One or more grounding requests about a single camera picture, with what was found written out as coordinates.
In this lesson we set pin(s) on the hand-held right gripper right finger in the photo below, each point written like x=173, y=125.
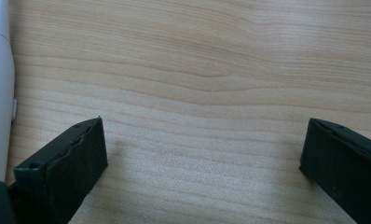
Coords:
x=345, y=168

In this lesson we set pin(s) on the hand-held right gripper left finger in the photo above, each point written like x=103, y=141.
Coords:
x=67, y=168

